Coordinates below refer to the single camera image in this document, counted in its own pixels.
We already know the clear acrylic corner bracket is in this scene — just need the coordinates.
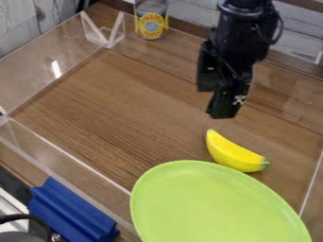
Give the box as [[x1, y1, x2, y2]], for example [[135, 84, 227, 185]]
[[80, 11, 127, 49]]

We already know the yellow labelled tin can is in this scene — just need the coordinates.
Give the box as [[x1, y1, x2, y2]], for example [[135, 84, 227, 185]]
[[134, 0, 170, 41]]

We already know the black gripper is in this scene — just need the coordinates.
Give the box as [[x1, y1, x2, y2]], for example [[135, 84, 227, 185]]
[[196, 3, 278, 119]]

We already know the blue plastic block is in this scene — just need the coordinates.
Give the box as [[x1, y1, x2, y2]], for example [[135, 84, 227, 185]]
[[28, 177, 120, 242]]

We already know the yellow toy banana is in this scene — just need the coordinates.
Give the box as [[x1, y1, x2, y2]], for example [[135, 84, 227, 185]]
[[206, 129, 270, 173]]

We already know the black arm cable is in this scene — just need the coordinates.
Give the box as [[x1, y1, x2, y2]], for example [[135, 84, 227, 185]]
[[251, 3, 286, 45]]

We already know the green plate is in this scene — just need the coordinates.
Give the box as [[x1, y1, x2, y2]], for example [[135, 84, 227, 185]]
[[130, 161, 313, 242]]

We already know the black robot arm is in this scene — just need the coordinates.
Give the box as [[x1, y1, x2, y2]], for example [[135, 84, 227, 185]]
[[196, 0, 283, 119]]

